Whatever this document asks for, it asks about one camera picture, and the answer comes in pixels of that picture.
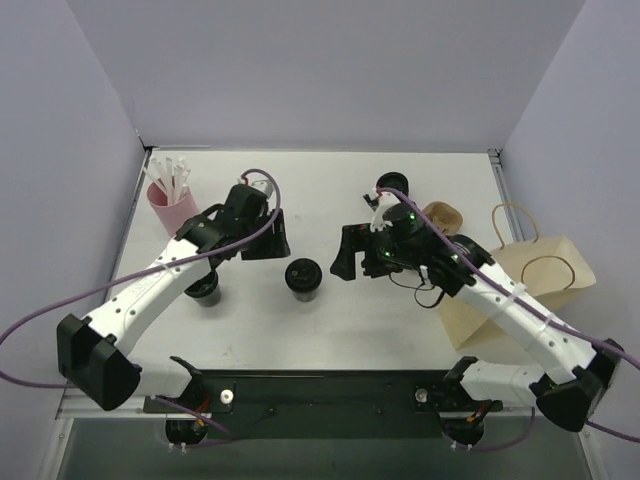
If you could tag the brown pulp cup carrier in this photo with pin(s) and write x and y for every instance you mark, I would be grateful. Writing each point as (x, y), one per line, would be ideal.
(448, 219)

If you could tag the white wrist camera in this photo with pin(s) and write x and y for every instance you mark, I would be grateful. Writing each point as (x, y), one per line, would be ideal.
(380, 203)
(264, 186)

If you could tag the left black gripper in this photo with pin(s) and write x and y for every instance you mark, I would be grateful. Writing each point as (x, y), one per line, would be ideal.
(270, 240)

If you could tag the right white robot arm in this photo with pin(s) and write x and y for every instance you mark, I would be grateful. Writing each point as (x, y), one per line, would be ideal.
(571, 373)

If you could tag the pink straw holder cup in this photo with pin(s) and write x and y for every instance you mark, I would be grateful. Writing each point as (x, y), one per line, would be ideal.
(172, 217)

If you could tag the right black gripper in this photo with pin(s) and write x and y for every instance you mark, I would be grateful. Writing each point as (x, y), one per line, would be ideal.
(358, 250)

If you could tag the stack of black lids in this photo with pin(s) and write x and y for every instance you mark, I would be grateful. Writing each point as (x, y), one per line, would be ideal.
(394, 180)

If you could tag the grey paper coffee cup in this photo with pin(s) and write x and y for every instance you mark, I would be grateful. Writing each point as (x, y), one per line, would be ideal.
(303, 283)

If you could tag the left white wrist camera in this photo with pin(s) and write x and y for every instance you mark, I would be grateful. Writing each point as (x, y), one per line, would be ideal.
(264, 186)

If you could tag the brown paper takeout bag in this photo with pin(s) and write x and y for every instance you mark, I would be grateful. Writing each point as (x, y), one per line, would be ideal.
(552, 269)

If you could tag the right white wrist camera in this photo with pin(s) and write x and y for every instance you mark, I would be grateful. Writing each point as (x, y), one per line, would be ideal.
(380, 203)

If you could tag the black mounting base plate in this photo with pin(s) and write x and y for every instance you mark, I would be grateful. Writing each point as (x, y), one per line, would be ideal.
(330, 404)

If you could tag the white wrapped straws bundle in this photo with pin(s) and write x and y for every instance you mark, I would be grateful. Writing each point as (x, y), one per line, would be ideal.
(170, 177)

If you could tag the black coffee cup lid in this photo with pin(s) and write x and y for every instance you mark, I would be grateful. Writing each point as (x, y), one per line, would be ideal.
(304, 264)

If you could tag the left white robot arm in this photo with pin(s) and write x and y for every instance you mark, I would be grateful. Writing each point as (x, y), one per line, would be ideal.
(92, 351)

